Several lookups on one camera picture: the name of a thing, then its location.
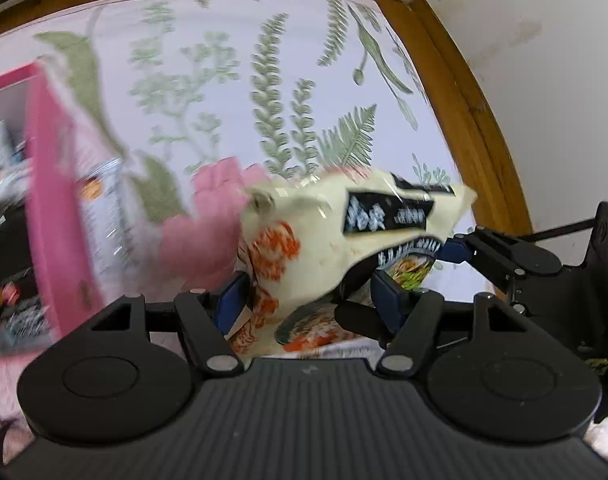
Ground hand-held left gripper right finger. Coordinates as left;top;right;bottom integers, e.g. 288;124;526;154
371;270;532;378

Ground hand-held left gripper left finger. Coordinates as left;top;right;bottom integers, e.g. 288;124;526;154
86;270;255;378

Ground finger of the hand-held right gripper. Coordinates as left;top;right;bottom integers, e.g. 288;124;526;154
436;226;564;291
333;301;392;350

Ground large cream food bag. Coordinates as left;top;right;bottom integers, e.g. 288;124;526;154
226;167;477;361

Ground pink cardboard box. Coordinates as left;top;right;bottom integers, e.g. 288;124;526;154
0;62;107;361

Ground pink blanket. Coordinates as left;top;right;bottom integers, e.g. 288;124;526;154
0;157;272;466

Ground packets inside pink box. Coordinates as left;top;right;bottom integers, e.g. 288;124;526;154
0;205;37;291

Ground white leaf print bedsheet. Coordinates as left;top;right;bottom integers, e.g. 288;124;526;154
0;0;477;311

